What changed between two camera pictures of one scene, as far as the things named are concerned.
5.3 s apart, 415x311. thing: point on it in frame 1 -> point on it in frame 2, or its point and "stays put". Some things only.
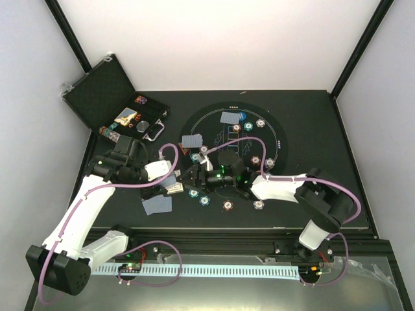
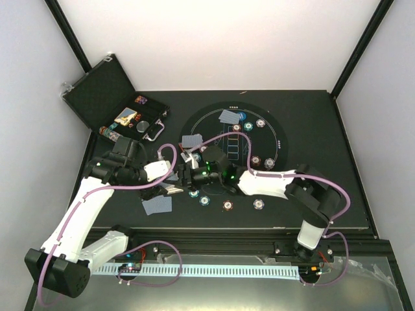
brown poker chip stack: [227, 205] stays put
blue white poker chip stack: [258, 204] stays put
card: [158, 204] stays put
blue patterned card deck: [172, 180] -> [170, 188]
